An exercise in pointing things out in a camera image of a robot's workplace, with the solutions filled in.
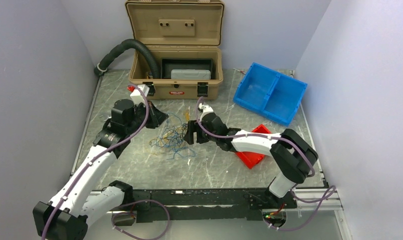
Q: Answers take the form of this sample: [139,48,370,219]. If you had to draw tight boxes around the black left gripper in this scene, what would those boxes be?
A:
[125,100,169,135]

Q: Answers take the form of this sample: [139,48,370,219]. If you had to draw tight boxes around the blue yellow black cables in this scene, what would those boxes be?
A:
[148,106,197,162]

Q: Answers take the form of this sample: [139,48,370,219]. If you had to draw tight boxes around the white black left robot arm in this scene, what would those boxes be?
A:
[32,99,169,240]

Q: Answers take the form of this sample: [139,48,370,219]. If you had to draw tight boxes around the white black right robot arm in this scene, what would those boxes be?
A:
[183,113,318,208]

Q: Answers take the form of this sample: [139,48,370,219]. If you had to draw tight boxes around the black left toolbox latch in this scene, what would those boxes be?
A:
[143,81,156,97]

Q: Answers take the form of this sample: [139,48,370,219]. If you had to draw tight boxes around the black toolbox latch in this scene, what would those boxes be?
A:
[143,81,156,97]
[197,82,209,97]

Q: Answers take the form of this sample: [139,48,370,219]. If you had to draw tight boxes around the black right toolbox latch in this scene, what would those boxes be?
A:
[197,82,209,97]

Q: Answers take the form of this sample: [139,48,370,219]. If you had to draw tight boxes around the grey case in toolbox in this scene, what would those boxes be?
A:
[170,69,211,80]

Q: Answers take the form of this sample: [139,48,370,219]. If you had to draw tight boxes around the silver combination wrench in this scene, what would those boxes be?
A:
[98,114,111,122]

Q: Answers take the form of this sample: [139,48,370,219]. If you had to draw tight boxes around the black tray in toolbox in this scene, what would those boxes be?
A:
[160,58,216,79]

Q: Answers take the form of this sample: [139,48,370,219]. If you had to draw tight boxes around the red plastic bin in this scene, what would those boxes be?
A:
[235,124,271,169]

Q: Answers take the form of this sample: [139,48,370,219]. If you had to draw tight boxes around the blue divided plastic bin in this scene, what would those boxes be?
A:
[233,62,308,127]

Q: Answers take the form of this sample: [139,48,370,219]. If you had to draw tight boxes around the tan plastic toolbox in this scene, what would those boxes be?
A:
[125,0,225,100]

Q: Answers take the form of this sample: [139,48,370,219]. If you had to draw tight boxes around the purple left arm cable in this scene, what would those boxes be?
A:
[40,85,171,240]

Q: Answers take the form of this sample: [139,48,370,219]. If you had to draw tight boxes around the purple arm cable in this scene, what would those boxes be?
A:
[40,85,171,240]
[195,96,338,232]

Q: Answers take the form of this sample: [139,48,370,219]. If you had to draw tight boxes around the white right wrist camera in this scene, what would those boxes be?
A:
[198,103,214,119]

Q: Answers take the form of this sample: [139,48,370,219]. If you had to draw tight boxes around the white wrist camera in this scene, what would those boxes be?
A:
[127,84,150,106]
[198,103,214,119]

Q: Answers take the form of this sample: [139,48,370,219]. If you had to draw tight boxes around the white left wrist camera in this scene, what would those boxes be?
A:
[127,84,150,106]

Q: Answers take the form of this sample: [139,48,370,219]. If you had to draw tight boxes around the black corrugated hose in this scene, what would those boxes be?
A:
[94,38,162,80]

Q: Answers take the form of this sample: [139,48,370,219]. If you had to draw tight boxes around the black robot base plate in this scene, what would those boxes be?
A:
[113,188,297,223]

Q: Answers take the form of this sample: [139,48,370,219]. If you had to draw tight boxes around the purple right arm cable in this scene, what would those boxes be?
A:
[195,96,338,232]

